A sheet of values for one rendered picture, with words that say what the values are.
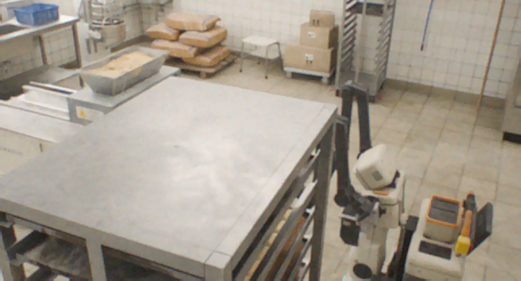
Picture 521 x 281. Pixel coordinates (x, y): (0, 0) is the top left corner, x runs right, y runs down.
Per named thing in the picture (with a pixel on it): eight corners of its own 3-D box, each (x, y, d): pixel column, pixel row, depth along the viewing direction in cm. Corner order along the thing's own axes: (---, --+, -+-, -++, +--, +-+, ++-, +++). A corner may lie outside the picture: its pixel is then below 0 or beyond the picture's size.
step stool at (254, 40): (284, 70, 686) (286, 37, 665) (266, 79, 653) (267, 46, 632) (258, 63, 708) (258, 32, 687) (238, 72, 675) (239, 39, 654)
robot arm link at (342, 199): (344, 118, 211) (350, 110, 220) (314, 117, 217) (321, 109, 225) (350, 208, 228) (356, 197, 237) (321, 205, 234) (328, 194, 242)
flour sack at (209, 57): (209, 70, 647) (209, 59, 640) (181, 65, 660) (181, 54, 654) (233, 54, 706) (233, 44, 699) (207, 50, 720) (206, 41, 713)
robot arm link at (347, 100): (352, 89, 250) (357, 81, 259) (340, 86, 252) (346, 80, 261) (343, 162, 269) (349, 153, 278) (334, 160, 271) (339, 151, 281)
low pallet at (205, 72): (137, 66, 687) (136, 58, 682) (169, 50, 753) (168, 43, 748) (212, 80, 644) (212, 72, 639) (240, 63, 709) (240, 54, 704)
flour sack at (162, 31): (170, 43, 656) (169, 31, 648) (145, 39, 672) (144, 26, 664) (199, 31, 713) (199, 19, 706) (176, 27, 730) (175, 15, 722)
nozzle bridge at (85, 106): (73, 147, 302) (65, 96, 287) (144, 105, 361) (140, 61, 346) (117, 160, 290) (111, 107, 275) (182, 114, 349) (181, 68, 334)
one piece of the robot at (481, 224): (465, 227, 257) (493, 199, 244) (459, 270, 228) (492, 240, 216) (446, 214, 259) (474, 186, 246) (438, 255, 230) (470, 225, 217)
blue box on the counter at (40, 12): (34, 24, 539) (32, 12, 533) (15, 21, 550) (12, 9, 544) (61, 17, 572) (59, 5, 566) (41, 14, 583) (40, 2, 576)
